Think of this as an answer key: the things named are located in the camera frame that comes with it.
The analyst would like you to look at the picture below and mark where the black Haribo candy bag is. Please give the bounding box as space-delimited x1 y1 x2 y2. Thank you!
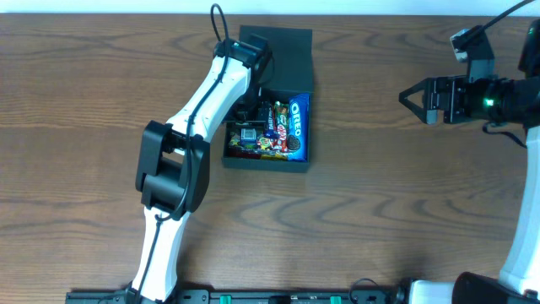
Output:
227 130 275 153

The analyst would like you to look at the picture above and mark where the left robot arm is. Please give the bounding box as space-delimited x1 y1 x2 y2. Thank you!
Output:
126 35 273 303

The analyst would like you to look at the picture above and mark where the yellow Hacks candy bag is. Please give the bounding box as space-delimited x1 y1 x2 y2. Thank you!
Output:
261 153 288 161

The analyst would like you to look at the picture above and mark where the black gift box with lid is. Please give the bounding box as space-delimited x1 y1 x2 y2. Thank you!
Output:
222 25 315 173

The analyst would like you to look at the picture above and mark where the small blue silver box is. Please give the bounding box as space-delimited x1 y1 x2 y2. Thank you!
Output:
240 128 257 142

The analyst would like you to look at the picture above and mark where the purple Dairy Milk bar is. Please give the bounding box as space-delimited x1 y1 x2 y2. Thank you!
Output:
264 104 278 139

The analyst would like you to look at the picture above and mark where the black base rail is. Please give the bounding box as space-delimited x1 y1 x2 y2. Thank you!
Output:
65 288 406 304

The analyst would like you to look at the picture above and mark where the red green KitKat bar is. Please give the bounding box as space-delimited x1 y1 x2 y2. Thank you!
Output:
273 101 289 153

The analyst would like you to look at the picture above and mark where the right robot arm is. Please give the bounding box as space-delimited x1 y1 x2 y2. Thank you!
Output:
394 21 539 303

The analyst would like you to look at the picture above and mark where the red Hacks candy bag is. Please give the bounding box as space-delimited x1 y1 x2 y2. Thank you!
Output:
228 147 262 160

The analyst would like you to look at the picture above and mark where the blue Oreo cookie pack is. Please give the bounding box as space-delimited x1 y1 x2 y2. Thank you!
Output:
287 93 311 162

